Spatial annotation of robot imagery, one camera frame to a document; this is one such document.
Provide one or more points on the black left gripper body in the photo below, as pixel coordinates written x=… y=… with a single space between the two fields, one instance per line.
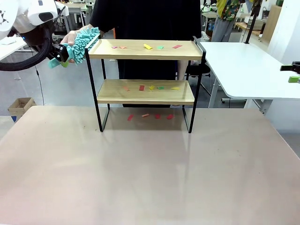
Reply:
x=57 y=52

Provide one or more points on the right gripper black green finger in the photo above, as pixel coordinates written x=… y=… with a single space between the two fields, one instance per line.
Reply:
x=291 y=67
x=294 y=79

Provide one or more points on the teal microfiber duster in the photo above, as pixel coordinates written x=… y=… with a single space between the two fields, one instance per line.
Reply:
x=79 y=47

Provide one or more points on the orange paper scrap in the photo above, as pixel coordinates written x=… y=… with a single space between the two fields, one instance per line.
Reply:
x=145 y=115
x=126 y=88
x=123 y=47

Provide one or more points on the red paper scrap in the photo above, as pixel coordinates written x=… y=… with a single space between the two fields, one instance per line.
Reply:
x=141 y=87
x=177 y=46
x=130 y=117
x=157 y=116
x=170 y=116

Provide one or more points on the large yellow paper scrap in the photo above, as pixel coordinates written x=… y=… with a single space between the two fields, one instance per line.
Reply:
x=147 y=46

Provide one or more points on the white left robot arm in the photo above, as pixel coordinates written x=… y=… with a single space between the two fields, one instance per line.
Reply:
x=35 y=11

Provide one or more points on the black metal wooden two-tier shelf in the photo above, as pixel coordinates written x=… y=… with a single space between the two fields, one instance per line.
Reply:
x=145 y=54

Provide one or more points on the person right hand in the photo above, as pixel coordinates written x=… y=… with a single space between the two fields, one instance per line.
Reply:
x=70 y=36

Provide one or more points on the white side table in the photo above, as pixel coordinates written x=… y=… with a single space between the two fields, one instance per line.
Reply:
x=246 y=70

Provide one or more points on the white background desk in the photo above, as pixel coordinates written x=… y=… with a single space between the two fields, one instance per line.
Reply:
x=75 y=9

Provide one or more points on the wooden cabinet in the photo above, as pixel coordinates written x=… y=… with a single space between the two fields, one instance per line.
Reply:
x=272 y=23

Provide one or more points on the black pole stand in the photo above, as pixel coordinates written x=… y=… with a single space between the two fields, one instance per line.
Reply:
x=250 y=28

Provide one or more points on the cardboard box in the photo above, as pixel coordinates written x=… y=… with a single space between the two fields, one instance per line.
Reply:
x=21 y=105

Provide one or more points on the wooden background desk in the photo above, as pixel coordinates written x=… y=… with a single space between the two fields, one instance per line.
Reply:
x=243 y=26

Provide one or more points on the person in colourful shirt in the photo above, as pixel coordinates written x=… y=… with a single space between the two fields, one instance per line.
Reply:
x=225 y=14

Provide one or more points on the black chair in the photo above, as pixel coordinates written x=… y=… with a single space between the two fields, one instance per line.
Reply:
x=201 y=69

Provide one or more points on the person in black shirt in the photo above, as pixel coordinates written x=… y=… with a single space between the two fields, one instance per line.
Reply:
x=150 y=18

